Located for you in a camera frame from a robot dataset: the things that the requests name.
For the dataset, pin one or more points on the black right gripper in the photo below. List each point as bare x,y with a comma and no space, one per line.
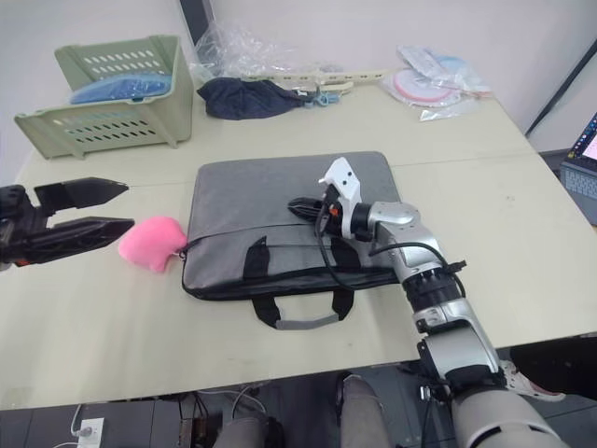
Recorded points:
332,219

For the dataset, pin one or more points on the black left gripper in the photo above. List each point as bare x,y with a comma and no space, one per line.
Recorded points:
21,228

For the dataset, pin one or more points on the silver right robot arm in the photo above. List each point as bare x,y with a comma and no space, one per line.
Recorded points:
466,340

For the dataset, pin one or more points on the grey laptop bag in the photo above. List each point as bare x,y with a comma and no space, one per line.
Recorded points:
261,205

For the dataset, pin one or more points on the clear crumpled plastic bag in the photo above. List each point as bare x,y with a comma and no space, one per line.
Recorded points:
233,51

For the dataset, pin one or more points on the open laptop with blue keyboard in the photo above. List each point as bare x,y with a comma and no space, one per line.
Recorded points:
583,172

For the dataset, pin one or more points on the pink plush charm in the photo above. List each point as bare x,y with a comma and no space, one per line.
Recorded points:
149,242

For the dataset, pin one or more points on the light blue plastic clip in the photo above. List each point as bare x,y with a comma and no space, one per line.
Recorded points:
322,99

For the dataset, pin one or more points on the dark blue cloth pouch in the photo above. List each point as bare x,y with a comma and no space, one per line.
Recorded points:
245,98

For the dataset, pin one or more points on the blue item in plastic wrap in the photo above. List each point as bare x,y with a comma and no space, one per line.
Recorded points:
126,88

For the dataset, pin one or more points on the cream plastic hanger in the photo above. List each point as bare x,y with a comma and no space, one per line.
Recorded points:
326,77

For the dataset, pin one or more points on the green plastic basket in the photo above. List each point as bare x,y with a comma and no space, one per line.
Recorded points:
179,93

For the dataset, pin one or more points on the bagged pink round pads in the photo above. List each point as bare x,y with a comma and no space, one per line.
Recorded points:
424,88

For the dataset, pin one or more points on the grey rounded leg cover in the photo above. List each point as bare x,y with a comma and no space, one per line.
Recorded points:
245,434
364,410

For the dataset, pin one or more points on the white power strip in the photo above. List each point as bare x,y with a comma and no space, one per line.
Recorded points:
88,427

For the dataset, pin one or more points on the white sneaker with red sole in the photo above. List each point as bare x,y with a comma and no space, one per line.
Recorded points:
536,382

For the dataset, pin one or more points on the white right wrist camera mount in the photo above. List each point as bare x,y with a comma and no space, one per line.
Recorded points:
346,179

